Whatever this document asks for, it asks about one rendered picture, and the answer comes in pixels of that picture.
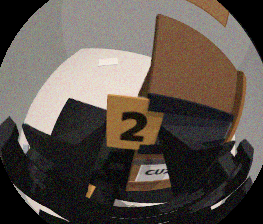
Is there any white flat card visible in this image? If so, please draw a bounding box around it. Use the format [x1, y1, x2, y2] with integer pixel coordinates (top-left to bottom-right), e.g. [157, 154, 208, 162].
[98, 58, 118, 67]

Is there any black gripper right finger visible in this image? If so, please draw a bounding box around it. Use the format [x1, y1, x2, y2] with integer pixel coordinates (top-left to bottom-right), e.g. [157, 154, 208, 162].
[157, 124, 236, 197]

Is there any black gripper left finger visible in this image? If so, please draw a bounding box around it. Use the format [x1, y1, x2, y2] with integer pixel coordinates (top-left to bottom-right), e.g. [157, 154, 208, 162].
[22, 118, 107, 196]

